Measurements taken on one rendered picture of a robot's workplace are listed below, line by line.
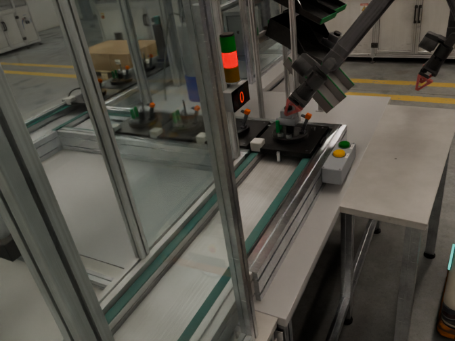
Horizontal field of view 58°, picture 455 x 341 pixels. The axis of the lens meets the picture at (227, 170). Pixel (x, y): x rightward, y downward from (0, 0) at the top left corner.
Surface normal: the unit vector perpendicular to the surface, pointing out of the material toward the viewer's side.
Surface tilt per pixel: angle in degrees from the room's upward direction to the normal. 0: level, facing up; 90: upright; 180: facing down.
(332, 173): 90
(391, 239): 0
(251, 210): 0
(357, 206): 0
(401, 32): 90
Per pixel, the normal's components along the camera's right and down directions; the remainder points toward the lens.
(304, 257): -0.14, -0.86
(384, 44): -0.51, 0.49
